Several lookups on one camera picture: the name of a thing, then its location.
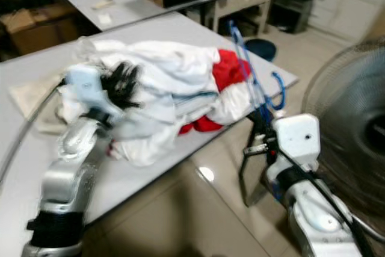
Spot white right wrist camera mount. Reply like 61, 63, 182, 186
271, 114, 321, 176

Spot brown cardboard box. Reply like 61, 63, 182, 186
3, 4, 79, 56

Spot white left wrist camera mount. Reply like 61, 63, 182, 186
65, 64, 115, 113

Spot off-white crumpled garment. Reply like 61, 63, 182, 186
78, 39, 223, 113

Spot cream cloth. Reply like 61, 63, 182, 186
9, 76, 82, 134

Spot pale blue jeans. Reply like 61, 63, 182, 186
156, 91, 223, 125

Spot small white crumpled garment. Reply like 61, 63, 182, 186
211, 82, 256, 126

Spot narrow grey table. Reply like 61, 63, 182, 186
51, 0, 217, 32

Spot dark blue bucket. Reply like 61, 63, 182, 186
244, 37, 277, 62

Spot blue clothes hanger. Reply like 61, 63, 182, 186
229, 19, 286, 203

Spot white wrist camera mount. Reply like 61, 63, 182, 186
271, 114, 321, 176
65, 64, 115, 113

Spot black printer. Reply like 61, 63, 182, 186
268, 0, 315, 34

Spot black standing fan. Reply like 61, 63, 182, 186
301, 37, 385, 209

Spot white remote control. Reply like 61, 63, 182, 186
92, 0, 117, 10

